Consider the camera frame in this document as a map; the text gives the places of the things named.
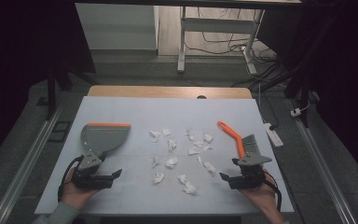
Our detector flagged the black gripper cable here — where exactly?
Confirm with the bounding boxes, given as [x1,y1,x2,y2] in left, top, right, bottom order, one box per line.
[57,154,85,203]
[262,170,283,213]

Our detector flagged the tangle of floor cables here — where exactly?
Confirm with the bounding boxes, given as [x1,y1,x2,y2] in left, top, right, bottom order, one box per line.
[185,7,282,90]

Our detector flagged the wooden table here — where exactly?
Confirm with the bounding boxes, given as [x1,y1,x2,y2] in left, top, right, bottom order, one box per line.
[87,85,254,100]

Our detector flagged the white board table cover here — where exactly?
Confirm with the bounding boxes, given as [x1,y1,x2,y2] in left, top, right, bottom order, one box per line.
[34,95,295,217]

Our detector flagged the group of white paper scraps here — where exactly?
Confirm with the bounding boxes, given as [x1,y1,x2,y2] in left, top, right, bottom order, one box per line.
[148,127,218,196]

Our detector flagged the metal floor rail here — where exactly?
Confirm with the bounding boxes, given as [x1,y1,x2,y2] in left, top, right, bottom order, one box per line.
[0,102,65,224]
[288,98,358,224]

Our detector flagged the person's left hand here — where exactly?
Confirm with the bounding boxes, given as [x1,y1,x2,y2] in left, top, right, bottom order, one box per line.
[61,169,99,210]

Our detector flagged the orange handled grey brush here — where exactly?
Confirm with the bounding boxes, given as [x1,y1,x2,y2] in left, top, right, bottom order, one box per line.
[216,120,265,160]

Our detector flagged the white cabinet panel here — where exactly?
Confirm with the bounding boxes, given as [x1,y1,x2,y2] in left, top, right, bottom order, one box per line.
[75,3,160,51]

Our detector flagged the white desk frame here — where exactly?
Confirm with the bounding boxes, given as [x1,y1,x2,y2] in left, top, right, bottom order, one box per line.
[176,6,266,76]

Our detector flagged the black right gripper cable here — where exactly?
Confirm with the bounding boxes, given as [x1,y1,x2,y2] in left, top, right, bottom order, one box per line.
[262,170,283,213]

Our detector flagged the black stand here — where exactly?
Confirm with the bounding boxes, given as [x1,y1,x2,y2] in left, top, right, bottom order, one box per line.
[35,60,98,121]
[255,59,313,129]

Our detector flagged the person's right hand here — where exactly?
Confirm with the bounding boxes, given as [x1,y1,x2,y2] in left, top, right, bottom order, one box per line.
[241,169,280,216]

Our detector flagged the grey dustpan with orange edge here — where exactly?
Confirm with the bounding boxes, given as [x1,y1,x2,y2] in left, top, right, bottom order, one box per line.
[79,122,132,158]

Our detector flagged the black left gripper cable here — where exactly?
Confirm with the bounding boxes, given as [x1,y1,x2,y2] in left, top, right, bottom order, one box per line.
[57,154,85,203]

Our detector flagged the white power strip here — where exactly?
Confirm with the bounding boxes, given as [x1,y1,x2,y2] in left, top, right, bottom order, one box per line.
[263,122,284,148]

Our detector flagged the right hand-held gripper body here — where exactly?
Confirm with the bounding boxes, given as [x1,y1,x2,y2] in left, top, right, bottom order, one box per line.
[229,154,273,190]

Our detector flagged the black rectangular floor frame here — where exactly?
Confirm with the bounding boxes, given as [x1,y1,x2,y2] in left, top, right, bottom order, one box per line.
[48,120,72,144]

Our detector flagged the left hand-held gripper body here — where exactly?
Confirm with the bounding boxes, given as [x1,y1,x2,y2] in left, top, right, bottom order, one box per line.
[71,151,113,190]

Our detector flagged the dark curtain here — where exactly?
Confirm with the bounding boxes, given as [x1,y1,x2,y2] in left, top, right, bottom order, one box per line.
[0,0,97,174]
[255,0,358,189]

